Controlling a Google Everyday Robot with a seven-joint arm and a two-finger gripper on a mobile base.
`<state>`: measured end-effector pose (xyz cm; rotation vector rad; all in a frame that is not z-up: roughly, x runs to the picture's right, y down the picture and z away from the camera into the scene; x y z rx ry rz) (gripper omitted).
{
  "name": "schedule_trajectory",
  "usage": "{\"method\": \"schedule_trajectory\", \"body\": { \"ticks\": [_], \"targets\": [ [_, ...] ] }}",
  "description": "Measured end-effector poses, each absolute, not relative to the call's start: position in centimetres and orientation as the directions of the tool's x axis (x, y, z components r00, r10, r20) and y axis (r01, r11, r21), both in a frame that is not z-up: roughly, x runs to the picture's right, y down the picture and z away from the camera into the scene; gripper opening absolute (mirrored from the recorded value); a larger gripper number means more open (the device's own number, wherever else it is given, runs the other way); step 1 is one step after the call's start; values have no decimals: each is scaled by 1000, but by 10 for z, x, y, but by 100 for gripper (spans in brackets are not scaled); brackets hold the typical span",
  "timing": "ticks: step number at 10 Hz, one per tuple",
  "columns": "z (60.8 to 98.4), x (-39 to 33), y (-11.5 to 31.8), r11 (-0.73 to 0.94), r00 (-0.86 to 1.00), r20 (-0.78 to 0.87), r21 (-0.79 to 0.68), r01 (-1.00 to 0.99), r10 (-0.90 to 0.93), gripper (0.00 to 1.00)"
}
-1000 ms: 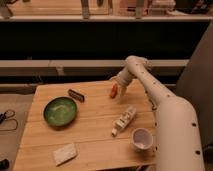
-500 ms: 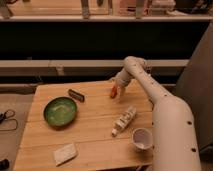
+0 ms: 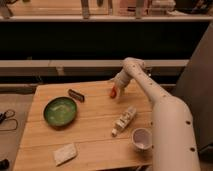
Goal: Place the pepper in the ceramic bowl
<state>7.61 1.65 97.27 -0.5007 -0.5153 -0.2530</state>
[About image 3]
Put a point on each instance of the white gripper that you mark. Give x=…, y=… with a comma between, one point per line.
x=121, y=80

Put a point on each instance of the orange red pepper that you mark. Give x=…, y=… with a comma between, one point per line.
x=113, y=92

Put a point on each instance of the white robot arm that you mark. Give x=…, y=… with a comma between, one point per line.
x=173, y=137

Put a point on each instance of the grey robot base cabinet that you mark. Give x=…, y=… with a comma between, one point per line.
x=195, y=88

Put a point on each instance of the white ceramic cup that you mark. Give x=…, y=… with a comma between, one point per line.
x=141, y=139

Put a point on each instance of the green ceramic bowl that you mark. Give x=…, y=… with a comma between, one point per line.
x=60, y=111

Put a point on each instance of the white toy bottle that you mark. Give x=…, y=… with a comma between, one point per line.
x=124, y=120

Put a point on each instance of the dark rectangular candy bar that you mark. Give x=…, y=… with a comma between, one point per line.
x=76, y=95

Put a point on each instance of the wooden table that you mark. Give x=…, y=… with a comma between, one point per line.
x=90, y=132

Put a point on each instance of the white sponge block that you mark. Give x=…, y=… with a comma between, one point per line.
x=64, y=154

